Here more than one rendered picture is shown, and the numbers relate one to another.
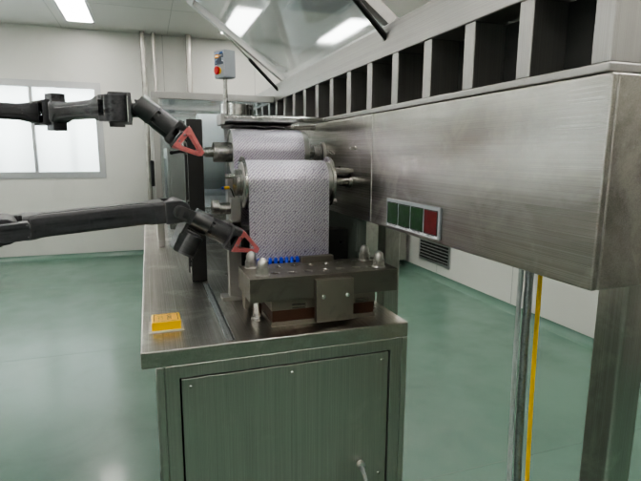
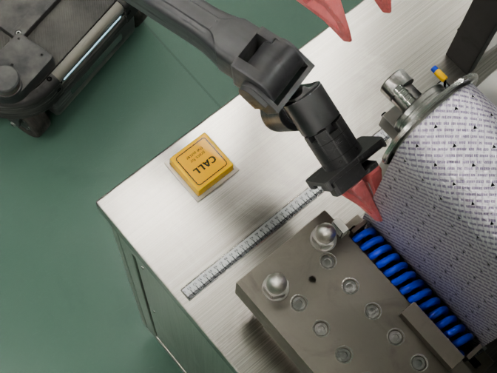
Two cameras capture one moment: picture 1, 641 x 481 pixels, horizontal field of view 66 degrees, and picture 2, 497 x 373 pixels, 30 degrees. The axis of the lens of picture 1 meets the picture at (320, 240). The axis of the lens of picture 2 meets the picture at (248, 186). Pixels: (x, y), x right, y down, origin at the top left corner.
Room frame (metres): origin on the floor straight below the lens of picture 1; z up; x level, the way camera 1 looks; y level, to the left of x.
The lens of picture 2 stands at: (1.03, -0.10, 2.23)
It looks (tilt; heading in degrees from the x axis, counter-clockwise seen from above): 70 degrees down; 62
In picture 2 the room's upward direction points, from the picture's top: 7 degrees clockwise
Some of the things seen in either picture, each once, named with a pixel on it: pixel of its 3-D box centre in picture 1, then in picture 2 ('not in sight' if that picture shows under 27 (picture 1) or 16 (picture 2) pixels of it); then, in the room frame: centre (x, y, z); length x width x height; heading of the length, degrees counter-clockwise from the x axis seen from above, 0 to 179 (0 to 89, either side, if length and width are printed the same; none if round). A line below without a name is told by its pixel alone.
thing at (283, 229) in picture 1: (290, 233); (438, 262); (1.40, 0.09, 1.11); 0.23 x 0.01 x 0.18; 109
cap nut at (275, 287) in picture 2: (262, 266); (276, 284); (1.21, 0.14, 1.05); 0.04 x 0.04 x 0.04
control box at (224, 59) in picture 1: (222, 64); not in sight; (1.95, 0.37, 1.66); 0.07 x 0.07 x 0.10; 45
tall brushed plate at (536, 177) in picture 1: (318, 163); not in sight; (2.18, 0.01, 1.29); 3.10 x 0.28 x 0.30; 19
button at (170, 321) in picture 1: (166, 322); (201, 163); (1.20, 0.39, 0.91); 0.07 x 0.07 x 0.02; 19
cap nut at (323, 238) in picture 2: (251, 259); (325, 234); (1.30, 0.19, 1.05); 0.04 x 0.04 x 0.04
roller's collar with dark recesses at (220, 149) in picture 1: (222, 152); not in sight; (1.65, 0.32, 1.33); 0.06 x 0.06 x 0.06; 19
